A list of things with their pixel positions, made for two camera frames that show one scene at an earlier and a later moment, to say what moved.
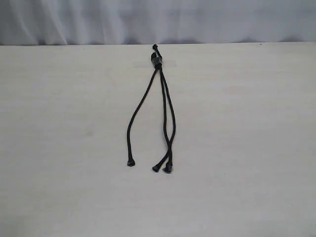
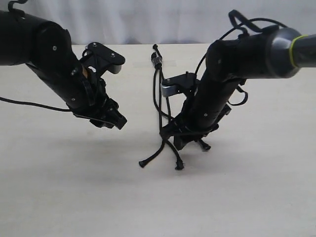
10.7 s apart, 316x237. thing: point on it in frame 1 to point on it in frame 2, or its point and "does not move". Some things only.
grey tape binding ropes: x=157 y=61 does not move
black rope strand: x=168 y=168 to x=205 y=146
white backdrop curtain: x=24 y=22 does not move
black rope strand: x=156 y=168 to x=155 y=59
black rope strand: x=131 y=162 to x=157 y=54
